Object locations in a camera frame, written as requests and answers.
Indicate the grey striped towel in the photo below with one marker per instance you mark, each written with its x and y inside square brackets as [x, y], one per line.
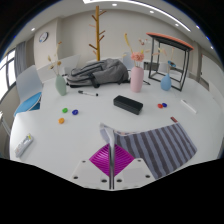
[166, 146]

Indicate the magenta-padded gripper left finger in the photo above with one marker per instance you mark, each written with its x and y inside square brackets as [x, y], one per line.
[100, 163]

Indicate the round ceiling spotlights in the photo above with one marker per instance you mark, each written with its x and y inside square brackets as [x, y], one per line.
[114, 4]

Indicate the small red block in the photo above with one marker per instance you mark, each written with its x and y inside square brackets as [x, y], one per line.
[173, 119]

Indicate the blue vase with flowers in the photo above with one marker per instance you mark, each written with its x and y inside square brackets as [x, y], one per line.
[166, 83]

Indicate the round wall clock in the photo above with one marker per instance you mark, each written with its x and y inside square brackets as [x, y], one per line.
[43, 37]

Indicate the long ceiling light strip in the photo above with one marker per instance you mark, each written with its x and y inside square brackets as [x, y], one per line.
[100, 1]

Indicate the pink vase with flowers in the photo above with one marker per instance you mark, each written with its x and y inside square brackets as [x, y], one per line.
[137, 80]

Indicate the white chair with blue seat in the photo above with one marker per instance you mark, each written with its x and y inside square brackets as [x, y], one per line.
[29, 83]

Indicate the black rectangular case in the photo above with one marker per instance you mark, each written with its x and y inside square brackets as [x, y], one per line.
[128, 104]

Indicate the grey backpack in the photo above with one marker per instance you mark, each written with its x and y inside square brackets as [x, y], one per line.
[100, 71]

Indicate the white remote control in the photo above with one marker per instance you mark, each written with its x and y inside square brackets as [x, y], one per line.
[24, 145]

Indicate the wooden coat rack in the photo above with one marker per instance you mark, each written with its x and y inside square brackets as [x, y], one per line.
[97, 33]

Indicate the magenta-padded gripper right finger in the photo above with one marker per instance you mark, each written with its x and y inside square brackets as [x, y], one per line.
[124, 161]

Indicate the black frame stand orange top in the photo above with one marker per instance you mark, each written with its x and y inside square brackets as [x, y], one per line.
[170, 39]

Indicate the green vase with dried stems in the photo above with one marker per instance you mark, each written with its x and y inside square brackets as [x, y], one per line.
[61, 86]

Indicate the window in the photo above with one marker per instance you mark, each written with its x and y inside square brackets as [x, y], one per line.
[4, 76]

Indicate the black and white marker pen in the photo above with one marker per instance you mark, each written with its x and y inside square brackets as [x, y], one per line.
[87, 93]

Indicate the blue round magnet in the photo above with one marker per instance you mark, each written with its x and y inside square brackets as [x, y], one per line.
[75, 112]
[164, 104]

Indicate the orange round magnet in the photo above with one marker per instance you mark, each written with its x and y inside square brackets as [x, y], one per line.
[61, 120]

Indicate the red round magnet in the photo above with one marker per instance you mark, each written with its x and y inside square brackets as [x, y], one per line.
[160, 106]

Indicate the grey curtain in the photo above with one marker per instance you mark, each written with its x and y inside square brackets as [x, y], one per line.
[20, 60]

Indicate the white plain chair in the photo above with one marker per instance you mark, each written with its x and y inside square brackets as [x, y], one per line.
[127, 61]

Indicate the green round magnet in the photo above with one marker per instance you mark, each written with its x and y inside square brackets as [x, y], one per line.
[65, 110]

